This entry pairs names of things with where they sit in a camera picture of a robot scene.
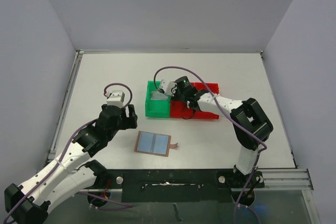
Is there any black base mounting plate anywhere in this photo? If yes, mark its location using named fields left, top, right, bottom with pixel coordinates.
left=87, top=169, right=265, bottom=203

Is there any brown leather card holder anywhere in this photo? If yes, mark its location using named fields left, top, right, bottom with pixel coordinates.
left=134, top=131, right=178, bottom=157

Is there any aluminium rail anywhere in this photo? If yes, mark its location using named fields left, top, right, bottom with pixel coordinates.
left=44, top=50, right=84, bottom=167
left=84, top=168, right=313, bottom=190

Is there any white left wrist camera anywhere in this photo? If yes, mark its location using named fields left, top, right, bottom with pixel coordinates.
left=107, top=91, right=125, bottom=108

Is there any red plastic middle bin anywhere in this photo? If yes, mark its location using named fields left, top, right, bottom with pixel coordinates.
left=170, top=100, right=201, bottom=120

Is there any red plastic bin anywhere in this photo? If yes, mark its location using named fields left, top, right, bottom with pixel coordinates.
left=170, top=100, right=201, bottom=120
left=192, top=82, right=219, bottom=120

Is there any green plastic bin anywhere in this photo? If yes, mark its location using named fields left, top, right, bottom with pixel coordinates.
left=145, top=81, right=171, bottom=118

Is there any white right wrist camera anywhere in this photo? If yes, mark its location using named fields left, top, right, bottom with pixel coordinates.
left=159, top=79, right=176, bottom=97

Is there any red plastic right bin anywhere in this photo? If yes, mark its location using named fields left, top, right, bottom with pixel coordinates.
left=192, top=82, right=219, bottom=120

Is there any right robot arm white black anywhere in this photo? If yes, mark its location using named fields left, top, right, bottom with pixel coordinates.
left=160, top=76, right=274, bottom=187

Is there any silver grey card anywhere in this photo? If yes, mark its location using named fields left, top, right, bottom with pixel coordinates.
left=150, top=90, right=169, bottom=101

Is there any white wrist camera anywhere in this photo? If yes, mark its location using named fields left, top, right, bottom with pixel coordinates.
left=159, top=79, right=176, bottom=97
left=107, top=91, right=125, bottom=108

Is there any aluminium left rail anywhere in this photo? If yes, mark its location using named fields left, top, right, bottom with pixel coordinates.
left=44, top=50, right=84, bottom=167

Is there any aluminium front rail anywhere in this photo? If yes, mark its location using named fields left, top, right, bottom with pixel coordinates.
left=84, top=168, right=313, bottom=190

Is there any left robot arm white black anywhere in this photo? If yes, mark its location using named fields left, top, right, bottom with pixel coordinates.
left=4, top=104, right=138, bottom=223

